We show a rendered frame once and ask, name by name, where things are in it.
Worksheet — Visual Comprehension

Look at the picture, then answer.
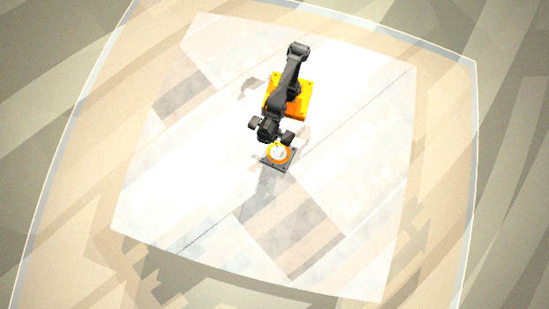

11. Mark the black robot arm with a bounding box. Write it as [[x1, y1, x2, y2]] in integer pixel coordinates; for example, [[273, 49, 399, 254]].
[[256, 41, 311, 144]]

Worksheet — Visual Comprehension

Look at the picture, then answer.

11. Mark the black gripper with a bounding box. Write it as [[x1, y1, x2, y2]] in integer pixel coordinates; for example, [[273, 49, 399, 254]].
[[247, 115, 295, 147]]

